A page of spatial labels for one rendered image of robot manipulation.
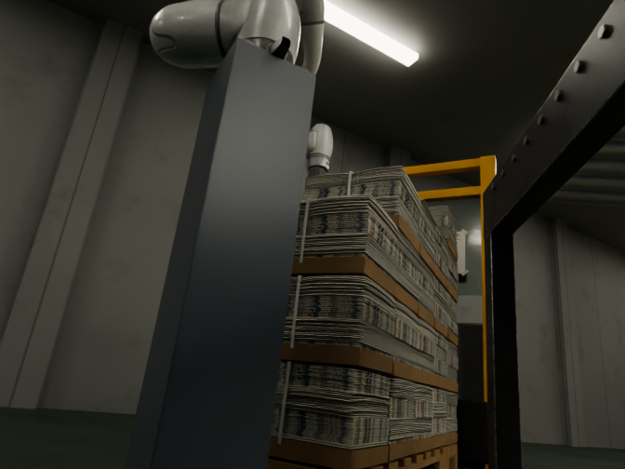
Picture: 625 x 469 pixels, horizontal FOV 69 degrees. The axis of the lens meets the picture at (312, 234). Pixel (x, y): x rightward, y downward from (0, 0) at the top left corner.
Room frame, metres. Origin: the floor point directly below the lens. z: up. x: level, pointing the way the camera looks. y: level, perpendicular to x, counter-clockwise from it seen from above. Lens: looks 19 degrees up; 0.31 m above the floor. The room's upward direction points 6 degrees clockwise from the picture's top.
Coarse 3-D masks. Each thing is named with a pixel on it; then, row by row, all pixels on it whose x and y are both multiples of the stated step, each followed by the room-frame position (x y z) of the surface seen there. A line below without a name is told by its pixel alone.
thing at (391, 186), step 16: (368, 176) 1.43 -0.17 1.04; (384, 176) 1.40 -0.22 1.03; (400, 176) 1.37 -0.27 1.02; (368, 192) 1.42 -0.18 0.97; (384, 192) 1.40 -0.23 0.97; (400, 192) 1.38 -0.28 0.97; (416, 192) 1.55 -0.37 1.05; (384, 208) 1.39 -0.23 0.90; (400, 208) 1.39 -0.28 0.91; (416, 208) 1.57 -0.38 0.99; (416, 224) 1.60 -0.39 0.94
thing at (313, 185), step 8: (312, 176) 1.53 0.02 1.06; (320, 176) 1.51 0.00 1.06; (328, 176) 1.50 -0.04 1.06; (336, 176) 1.48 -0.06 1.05; (312, 184) 1.52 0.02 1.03; (320, 184) 1.51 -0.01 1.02; (328, 184) 1.50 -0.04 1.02; (336, 184) 1.48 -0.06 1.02; (304, 192) 1.54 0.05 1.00; (312, 192) 1.52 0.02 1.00; (320, 192) 1.51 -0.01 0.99; (328, 192) 1.49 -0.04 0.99; (336, 192) 1.48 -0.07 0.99; (304, 200) 1.54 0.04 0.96
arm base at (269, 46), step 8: (248, 40) 0.80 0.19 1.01; (256, 40) 0.84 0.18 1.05; (264, 40) 0.84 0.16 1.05; (280, 40) 0.80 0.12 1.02; (288, 40) 0.81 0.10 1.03; (264, 48) 0.84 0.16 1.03; (272, 48) 0.83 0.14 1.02; (280, 48) 0.81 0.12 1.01; (288, 48) 0.81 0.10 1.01; (280, 56) 0.83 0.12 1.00; (288, 56) 0.87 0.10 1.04
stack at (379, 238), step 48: (336, 240) 1.16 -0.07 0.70; (384, 240) 1.23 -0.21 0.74; (336, 288) 1.15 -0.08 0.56; (384, 288) 1.28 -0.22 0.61; (432, 288) 1.87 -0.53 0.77; (288, 336) 1.21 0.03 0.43; (336, 336) 1.15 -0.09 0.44; (384, 336) 1.29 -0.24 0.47; (432, 336) 1.83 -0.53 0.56; (288, 384) 1.21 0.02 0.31; (336, 384) 1.15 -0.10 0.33; (384, 384) 1.33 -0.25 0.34; (288, 432) 1.20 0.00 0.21; (336, 432) 1.14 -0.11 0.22; (384, 432) 1.34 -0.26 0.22; (432, 432) 1.91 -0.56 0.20
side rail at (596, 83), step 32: (608, 32) 0.44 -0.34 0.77; (576, 64) 0.51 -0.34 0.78; (608, 64) 0.44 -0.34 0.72; (576, 96) 0.53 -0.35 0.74; (608, 96) 0.45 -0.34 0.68; (544, 128) 0.63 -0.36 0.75; (576, 128) 0.53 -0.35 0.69; (608, 128) 0.51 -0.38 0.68; (512, 160) 0.77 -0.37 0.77; (544, 160) 0.64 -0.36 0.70; (576, 160) 0.60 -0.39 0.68; (512, 192) 0.79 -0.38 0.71; (544, 192) 0.71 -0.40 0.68; (512, 224) 0.88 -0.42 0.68
